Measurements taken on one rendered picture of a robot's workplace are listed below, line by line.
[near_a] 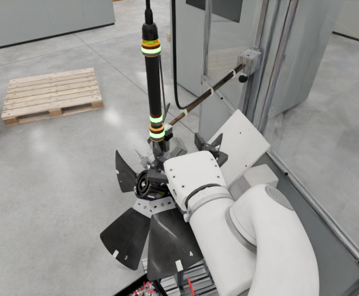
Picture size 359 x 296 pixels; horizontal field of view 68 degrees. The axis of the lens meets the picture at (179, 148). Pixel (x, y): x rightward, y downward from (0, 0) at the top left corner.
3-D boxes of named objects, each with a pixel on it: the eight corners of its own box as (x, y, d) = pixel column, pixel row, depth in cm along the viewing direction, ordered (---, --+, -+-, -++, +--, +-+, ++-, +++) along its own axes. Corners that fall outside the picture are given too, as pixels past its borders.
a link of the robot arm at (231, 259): (212, 190, 40) (179, 228, 44) (259, 275, 31) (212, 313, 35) (247, 197, 45) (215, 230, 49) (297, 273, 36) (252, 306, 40)
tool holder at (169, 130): (161, 143, 90) (159, 120, 84) (178, 152, 87) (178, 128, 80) (143, 158, 85) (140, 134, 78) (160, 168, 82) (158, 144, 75)
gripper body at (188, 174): (179, 224, 48) (162, 178, 56) (231, 208, 50) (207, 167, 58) (179, 198, 43) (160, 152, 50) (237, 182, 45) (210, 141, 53)
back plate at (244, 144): (145, 187, 155) (144, 187, 154) (226, 94, 130) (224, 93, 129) (174, 277, 117) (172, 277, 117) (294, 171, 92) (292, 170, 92)
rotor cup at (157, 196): (167, 168, 118) (143, 160, 110) (183, 184, 107) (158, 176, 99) (152, 196, 120) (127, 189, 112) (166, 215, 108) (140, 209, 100)
